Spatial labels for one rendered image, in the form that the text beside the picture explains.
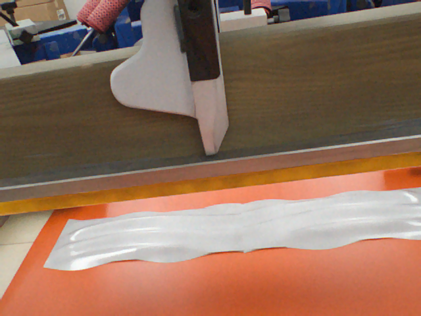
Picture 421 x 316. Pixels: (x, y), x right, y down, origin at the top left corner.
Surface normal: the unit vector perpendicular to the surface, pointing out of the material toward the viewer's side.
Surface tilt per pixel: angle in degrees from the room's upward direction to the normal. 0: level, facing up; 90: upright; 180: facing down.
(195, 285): 0
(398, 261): 0
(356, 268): 0
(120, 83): 84
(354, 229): 33
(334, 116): 87
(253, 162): 87
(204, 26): 103
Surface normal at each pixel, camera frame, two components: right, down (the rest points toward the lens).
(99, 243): -0.04, -0.49
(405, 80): -0.04, 0.44
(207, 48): 0.00, 0.68
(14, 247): -0.14, -0.87
